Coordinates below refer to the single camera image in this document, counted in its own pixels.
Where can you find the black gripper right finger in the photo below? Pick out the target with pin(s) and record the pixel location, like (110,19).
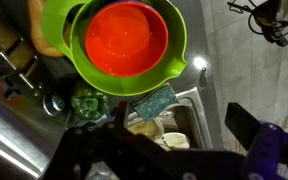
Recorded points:
(241,124)

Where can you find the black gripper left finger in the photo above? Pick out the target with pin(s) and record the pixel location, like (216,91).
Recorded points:
(121,116)

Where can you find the red and blue bowl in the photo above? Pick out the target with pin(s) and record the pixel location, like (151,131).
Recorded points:
(126,38)

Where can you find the green mixing bowl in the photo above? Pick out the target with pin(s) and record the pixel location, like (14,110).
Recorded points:
(64,23)

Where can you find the green yellow sponge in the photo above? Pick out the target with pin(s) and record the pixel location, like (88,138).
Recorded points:
(155,102)

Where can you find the green toy pepper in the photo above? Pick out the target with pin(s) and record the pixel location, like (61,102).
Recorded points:
(88,102)

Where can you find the plastic tub in sink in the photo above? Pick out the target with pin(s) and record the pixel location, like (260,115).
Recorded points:
(151,129)

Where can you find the stainless steel sink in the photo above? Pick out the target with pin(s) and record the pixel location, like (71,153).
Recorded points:
(184,123)

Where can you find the silver toaster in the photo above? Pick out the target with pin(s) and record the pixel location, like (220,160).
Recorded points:
(33,111)

